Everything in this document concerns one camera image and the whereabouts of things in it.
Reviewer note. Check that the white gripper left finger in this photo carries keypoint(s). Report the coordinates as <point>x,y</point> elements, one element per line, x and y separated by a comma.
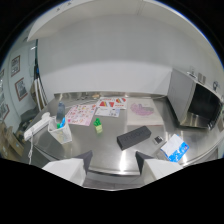
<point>71,168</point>

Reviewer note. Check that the cardboard box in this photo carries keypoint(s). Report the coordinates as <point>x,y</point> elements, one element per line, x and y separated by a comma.
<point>10,141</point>

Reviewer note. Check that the white power strip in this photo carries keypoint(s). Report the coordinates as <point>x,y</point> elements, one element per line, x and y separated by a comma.
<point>36,126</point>

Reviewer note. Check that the stainless steel microwave oven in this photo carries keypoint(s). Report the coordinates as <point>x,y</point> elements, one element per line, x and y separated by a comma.
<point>194,99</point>

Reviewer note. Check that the white blue paper sheet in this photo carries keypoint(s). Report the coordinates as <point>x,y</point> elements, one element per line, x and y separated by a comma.
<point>107,112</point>

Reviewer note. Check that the pink sticker sheet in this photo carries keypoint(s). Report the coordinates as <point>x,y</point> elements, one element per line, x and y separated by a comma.
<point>80,114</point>

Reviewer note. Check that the grey bottle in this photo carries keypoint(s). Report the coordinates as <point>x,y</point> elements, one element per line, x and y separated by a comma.
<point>60,111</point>

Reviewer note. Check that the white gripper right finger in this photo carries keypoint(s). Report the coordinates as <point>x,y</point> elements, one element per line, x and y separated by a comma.
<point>153,166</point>

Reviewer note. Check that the red pattern paper sheet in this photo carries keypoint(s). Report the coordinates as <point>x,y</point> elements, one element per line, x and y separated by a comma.
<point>112,102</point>

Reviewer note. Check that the small dark square object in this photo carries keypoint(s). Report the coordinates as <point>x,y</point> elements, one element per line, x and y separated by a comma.
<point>158,140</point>

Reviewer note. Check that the framed wall picture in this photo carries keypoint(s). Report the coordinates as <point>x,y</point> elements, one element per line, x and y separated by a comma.
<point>15,65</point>
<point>21,88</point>

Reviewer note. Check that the clear plastic organizer cup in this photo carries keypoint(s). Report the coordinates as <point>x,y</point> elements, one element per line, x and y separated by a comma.
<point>60,131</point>

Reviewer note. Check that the blue and white packet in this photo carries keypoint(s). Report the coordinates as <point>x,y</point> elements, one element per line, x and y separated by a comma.
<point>173,148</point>

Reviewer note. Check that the black glasses case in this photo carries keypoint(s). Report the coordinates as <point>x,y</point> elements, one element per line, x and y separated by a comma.
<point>134,137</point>

